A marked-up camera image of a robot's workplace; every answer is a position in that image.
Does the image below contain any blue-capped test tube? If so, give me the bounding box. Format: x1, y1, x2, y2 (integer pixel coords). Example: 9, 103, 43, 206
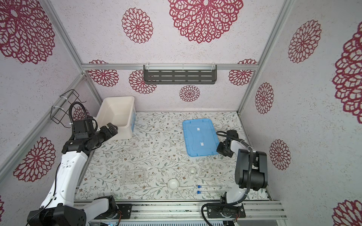
197, 190, 225, 194
197, 185, 223, 188

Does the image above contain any clear test tube rack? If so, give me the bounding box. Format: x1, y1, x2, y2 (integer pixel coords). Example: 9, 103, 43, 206
121, 169, 146, 185

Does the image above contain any blue plastic lid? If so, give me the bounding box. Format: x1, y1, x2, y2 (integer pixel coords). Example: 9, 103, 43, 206
183, 119, 219, 157

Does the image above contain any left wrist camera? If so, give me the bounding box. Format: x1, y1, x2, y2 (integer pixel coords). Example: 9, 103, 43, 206
72, 118, 96, 140

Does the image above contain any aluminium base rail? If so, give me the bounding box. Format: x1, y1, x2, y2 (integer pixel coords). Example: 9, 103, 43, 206
89, 201, 290, 226

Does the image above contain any dark metal wall shelf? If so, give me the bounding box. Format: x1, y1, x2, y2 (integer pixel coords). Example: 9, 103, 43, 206
143, 65, 217, 85

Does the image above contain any black wire wall rack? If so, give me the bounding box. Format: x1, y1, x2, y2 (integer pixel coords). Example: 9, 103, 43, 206
49, 89, 86, 128

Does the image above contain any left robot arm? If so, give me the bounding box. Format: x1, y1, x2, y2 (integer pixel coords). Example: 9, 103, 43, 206
26, 120, 120, 226

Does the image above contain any white plastic bin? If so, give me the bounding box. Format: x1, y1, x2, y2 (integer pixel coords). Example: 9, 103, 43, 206
96, 96, 136, 140

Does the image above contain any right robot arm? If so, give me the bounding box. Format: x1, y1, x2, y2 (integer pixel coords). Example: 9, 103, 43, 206
201, 130, 268, 225

